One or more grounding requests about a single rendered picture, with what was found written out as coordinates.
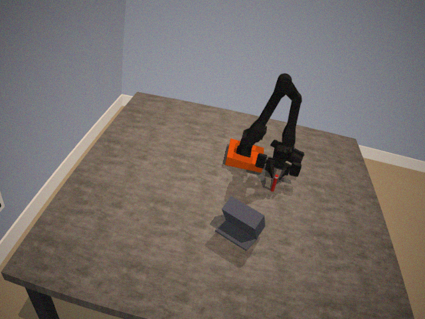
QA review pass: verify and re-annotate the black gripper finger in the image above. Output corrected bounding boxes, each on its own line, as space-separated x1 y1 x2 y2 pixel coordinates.
265 159 275 179
280 163 291 180

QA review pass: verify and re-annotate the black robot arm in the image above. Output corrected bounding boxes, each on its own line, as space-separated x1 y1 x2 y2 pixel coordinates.
236 74 304 163

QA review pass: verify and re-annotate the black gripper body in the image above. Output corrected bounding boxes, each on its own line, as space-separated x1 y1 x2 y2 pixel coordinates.
256 153 301 177

